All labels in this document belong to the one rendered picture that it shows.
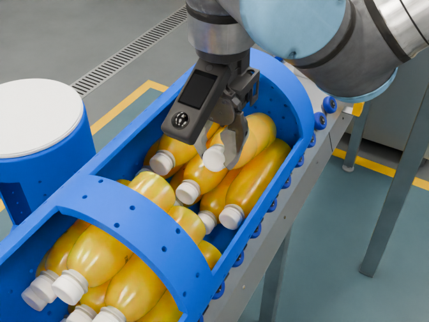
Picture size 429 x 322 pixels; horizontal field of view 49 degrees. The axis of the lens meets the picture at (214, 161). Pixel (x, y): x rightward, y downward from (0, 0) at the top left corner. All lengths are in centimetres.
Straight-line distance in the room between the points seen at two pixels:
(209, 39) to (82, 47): 291
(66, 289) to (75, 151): 52
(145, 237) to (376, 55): 34
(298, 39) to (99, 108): 245
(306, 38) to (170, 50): 290
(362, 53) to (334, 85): 5
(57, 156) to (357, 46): 72
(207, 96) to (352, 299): 152
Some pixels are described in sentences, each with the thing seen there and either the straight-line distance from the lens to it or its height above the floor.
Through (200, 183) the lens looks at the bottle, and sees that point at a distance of 85.
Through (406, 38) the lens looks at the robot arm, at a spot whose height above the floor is 145.
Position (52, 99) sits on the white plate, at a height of 104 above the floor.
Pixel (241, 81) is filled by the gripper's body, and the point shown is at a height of 132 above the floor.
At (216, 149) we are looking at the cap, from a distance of 73.
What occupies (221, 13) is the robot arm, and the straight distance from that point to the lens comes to 57.
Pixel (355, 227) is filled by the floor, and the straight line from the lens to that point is 225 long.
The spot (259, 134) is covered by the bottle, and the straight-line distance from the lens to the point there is 83.
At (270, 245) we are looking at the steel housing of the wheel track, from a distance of 103.
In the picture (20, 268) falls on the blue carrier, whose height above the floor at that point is 108.
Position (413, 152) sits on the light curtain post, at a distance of 161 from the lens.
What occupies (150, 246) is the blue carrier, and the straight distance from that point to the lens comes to 61.
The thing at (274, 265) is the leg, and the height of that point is 45.
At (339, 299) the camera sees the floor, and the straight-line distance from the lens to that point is 202.
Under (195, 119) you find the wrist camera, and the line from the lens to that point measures 61.
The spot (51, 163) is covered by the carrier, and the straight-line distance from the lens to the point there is 108.
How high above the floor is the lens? 170
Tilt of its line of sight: 44 degrees down
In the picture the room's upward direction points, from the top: straight up
